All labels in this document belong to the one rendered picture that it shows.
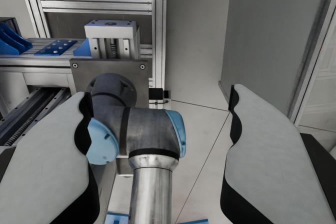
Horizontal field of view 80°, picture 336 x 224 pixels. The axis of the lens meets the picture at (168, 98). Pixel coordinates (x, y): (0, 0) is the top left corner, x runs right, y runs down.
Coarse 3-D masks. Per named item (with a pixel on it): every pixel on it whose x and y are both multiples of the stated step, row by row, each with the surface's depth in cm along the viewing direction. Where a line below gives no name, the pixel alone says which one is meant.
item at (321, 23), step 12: (324, 0) 56; (324, 12) 56; (324, 24) 57; (312, 36) 61; (312, 48) 61; (312, 60) 63; (300, 72) 67; (300, 84) 68; (300, 96) 69; (288, 108) 75
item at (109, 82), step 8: (96, 80) 57; (104, 80) 56; (112, 80) 56; (120, 80) 58; (128, 80) 60; (88, 88) 58; (96, 88) 54; (104, 88) 54; (112, 88) 54; (120, 88) 56; (128, 88) 59; (112, 96) 52; (120, 96) 54; (128, 96) 57; (136, 96) 62; (128, 104) 57
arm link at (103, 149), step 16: (96, 96) 51; (96, 112) 45; (112, 112) 46; (128, 112) 46; (96, 128) 41; (112, 128) 44; (96, 144) 43; (112, 144) 42; (96, 160) 45; (112, 160) 45
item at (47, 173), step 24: (72, 96) 10; (48, 120) 9; (72, 120) 9; (24, 144) 8; (48, 144) 8; (72, 144) 7; (24, 168) 7; (48, 168) 7; (72, 168) 6; (0, 192) 6; (24, 192) 6; (48, 192) 6; (72, 192) 6; (96, 192) 7; (0, 216) 5; (24, 216) 5; (48, 216) 5; (72, 216) 6; (96, 216) 7
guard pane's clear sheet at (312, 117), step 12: (324, 36) 59; (324, 48) 59; (324, 60) 59; (312, 72) 64; (324, 72) 59; (312, 84) 65; (324, 84) 60; (312, 96) 65; (324, 96) 60; (300, 108) 71; (312, 108) 65; (324, 108) 60; (300, 120) 71; (312, 120) 65; (324, 120) 60; (312, 132) 66; (324, 132) 60; (324, 144) 61
